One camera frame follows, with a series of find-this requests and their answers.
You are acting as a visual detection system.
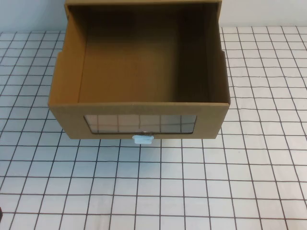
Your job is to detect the brown cardboard shoe box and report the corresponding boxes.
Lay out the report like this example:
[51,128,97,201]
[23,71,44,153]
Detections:
[47,0,231,140]

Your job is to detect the light blue plastic box handle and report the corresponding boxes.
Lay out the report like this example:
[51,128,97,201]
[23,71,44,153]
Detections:
[132,134,154,145]

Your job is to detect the white black-grid tablecloth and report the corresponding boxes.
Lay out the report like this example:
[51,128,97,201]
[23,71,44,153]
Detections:
[0,25,307,230]

